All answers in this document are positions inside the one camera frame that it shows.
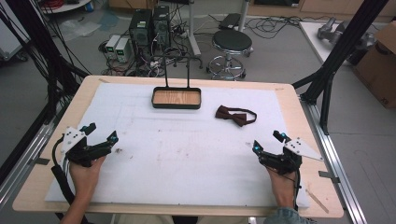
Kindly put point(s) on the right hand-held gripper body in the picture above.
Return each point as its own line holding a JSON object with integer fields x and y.
{"x": 288, "y": 156}

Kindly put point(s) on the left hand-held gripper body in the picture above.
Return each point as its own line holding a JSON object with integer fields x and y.
{"x": 81, "y": 148}

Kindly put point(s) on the person's left hand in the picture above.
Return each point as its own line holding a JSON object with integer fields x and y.
{"x": 85, "y": 178}

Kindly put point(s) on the person's right hand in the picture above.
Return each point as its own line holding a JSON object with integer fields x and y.
{"x": 281, "y": 188}

